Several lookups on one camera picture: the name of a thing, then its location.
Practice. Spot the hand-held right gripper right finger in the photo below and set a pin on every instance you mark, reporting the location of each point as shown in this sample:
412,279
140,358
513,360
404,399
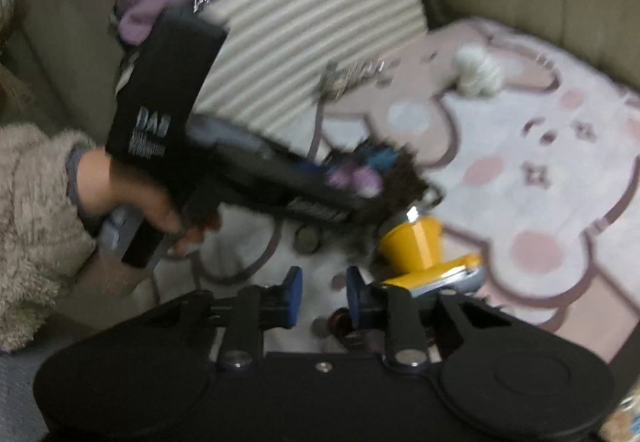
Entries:
353,298

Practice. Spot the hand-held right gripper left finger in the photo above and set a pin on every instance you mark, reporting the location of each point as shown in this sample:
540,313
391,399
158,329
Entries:
293,294

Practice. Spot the dark furry doll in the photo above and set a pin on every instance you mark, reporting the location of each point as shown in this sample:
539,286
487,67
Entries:
400,187

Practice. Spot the person's left hand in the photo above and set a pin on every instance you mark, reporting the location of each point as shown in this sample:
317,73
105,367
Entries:
125,187

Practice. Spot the small red object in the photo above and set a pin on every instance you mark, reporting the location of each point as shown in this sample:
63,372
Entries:
340,324

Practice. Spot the round metal disc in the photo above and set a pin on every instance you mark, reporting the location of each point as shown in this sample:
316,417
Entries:
307,240

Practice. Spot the yellow plastic toy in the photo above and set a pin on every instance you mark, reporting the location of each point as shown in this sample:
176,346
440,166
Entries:
415,242

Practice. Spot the white ribbed pillow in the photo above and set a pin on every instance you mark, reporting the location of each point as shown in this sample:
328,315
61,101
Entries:
310,7

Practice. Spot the pink bunny printed blanket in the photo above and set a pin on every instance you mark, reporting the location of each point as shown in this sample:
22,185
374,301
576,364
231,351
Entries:
525,182

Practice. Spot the white fluffy pom-pom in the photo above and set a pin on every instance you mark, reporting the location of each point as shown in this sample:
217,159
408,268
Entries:
477,71

